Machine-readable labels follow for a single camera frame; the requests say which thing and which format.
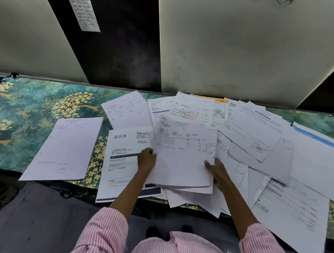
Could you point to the person's right hand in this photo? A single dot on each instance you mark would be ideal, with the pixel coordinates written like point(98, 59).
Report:
point(220, 177)

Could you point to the person's left hand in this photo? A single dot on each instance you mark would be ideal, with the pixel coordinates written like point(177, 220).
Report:
point(145, 160)

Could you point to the person's right thumb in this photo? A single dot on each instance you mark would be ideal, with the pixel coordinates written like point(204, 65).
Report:
point(210, 164)

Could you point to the person's left fingers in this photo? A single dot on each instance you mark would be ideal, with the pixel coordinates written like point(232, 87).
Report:
point(153, 155)

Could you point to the printed form paper sheet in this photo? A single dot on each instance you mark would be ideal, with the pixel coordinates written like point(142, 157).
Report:
point(180, 166)

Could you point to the person's right forearm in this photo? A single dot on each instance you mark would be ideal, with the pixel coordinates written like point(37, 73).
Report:
point(238, 211)

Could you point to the person's left forearm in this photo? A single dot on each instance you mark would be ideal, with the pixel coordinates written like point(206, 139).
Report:
point(130, 191)

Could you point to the pile of white paper documents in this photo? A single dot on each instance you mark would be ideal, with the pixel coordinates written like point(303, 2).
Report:
point(274, 161)

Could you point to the black shoe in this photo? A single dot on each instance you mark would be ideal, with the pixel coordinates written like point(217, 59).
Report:
point(186, 228)
point(153, 232)

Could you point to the plain white stapled document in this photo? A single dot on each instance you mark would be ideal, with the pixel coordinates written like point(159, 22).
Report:
point(64, 150)

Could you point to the pink striped shirt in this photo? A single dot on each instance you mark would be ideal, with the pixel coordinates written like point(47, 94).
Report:
point(104, 234)

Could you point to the green floral tablecloth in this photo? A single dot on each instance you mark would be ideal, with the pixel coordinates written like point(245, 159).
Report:
point(31, 104)

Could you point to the black binder clip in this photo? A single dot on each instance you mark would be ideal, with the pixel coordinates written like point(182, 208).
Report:
point(12, 75)

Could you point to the white handwritten wall note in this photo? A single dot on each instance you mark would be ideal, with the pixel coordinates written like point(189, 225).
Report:
point(84, 15)

